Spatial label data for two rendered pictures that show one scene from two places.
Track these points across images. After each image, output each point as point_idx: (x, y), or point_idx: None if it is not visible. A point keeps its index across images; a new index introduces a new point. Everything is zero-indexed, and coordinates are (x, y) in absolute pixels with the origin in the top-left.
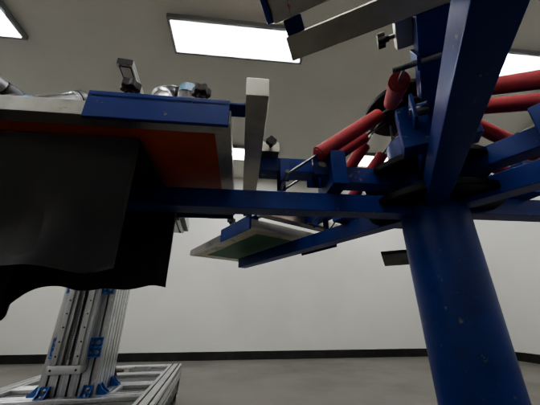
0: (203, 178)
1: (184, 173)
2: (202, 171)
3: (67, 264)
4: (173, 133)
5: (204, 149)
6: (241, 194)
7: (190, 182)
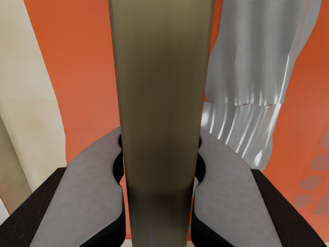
0: (46, 67)
1: (105, 28)
2: (30, 4)
3: None
4: None
5: None
6: None
7: (107, 103)
